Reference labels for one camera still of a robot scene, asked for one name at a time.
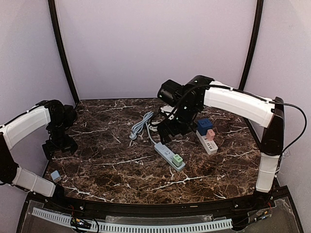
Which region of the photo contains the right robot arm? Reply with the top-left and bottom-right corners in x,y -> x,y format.
156,75 -> 307,193

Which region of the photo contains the dark blue cube plug adapter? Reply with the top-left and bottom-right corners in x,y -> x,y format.
197,118 -> 213,136

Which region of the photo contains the left black frame post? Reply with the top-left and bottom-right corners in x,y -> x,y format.
48,0 -> 80,105

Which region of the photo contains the black front rail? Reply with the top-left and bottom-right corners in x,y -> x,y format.
24,186 -> 290,219

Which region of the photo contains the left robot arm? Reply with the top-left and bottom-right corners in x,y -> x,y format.
0,100 -> 78,199

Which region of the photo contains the white slotted cable duct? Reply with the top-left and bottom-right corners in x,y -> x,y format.
32,208 -> 233,233

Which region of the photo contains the right black frame post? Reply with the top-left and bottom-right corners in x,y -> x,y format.
239,0 -> 264,90

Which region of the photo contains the light blue cable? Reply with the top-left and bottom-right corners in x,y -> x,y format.
129,111 -> 156,146

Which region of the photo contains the pink cube charger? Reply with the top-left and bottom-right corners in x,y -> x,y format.
206,129 -> 215,141

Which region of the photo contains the white power strip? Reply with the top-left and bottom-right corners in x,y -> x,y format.
196,131 -> 218,155

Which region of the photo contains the light blue power strip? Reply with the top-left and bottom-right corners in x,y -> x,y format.
154,142 -> 185,171

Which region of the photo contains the black frame post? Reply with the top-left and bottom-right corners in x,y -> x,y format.
48,0 -> 80,105
239,0 -> 264,90

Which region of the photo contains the green cube charger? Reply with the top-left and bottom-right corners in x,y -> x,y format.
172,154 -> 183,167

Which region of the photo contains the light blue cube charger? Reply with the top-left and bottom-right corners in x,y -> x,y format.
51,170 -> 62,183

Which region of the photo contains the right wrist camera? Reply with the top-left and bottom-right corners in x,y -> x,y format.
157,80 -> 182,107

